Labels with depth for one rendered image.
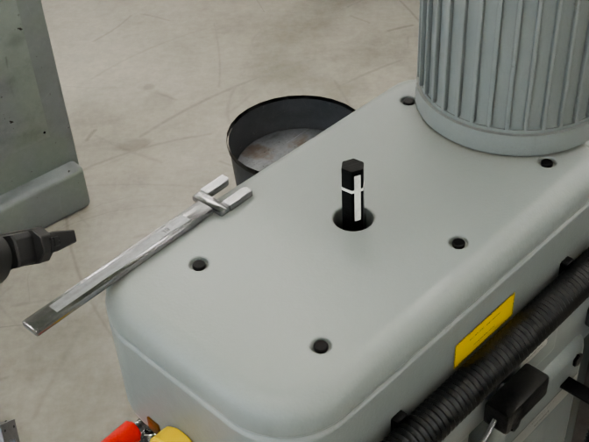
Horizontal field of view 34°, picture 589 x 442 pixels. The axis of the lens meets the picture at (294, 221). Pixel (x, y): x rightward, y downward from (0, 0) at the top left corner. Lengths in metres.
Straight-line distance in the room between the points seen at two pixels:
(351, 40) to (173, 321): 4.29
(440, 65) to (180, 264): 0.32
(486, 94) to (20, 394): 2.65
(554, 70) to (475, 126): 0.09
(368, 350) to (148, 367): 0.19
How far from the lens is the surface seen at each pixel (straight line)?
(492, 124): 0.95
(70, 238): 1.59
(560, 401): 1.24
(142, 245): 0.87
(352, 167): 0.85
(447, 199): 0.91
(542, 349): 1.10
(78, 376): 3.40
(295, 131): 3.46
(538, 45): 0.91
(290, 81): 4.71
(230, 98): 4.62
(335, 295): 0.81
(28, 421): 3.32
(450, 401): 0.85
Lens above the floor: 2.45
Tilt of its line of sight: 39 degrees down
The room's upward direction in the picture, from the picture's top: 3 degrees counter-clockwise
